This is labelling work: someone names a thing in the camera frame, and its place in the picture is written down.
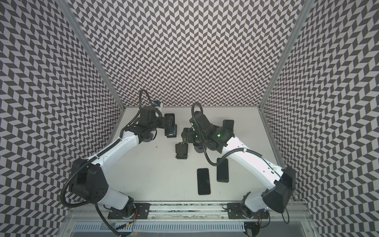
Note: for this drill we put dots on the aluminium front rail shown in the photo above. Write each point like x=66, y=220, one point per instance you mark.
x=176, y=211

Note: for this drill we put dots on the black rectangular phone stand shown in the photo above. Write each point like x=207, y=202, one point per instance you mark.
x=171, y=132

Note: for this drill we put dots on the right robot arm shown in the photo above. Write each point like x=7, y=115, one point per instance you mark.
x=279, y=182

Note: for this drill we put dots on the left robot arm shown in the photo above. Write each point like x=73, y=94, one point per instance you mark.
x=88, y=180

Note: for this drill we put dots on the grey round stand centre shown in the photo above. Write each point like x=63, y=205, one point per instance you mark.
x=198, y=148

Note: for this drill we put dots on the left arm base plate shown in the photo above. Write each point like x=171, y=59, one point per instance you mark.
x=131, y=211

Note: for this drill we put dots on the black phone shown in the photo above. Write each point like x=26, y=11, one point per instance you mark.
x=229, y=125
x=223, y=171
x=170, y=120
x=203, y=181

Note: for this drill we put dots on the white ribbed vent strip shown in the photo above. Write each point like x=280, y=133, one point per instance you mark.
x=181, y=227

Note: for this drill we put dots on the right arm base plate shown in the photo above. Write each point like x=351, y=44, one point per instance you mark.
x=235, y=211

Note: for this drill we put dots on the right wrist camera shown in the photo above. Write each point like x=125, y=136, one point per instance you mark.
x=193, y=122

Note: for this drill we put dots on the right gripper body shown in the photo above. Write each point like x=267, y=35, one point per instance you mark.
x=187, y=135

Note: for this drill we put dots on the black folding phone stand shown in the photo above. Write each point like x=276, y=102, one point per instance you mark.
x=181, y=150

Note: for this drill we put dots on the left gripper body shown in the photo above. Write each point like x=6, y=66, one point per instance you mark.
x=160, y=123

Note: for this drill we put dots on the grey round-base phone stand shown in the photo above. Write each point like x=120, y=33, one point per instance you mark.
x=149, y=138

